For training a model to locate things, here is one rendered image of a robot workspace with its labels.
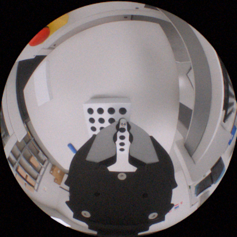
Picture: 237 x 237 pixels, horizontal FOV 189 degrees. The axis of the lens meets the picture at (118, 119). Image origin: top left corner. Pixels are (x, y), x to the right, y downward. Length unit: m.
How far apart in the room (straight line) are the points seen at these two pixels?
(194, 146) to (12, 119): 0.70
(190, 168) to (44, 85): 0.37
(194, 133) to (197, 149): 0.03
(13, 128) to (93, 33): 0.56
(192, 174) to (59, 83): 0.33
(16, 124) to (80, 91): 0.48
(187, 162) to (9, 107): 0.71
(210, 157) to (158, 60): 0.23
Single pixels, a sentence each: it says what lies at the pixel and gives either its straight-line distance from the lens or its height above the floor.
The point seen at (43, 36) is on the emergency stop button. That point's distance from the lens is 0.16.
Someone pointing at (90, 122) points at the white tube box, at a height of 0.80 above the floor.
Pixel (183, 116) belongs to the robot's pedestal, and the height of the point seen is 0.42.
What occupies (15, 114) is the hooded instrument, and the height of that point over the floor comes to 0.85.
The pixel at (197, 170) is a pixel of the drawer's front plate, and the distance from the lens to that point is 0.17.
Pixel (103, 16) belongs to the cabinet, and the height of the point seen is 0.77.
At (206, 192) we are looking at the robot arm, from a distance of 0.61.
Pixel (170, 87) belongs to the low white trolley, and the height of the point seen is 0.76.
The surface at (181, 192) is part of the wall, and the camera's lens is 3.47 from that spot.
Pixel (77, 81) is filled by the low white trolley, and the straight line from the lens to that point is 0.19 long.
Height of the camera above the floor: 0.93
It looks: 62 degrees down
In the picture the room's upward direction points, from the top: 174 degrees counter-clockwise
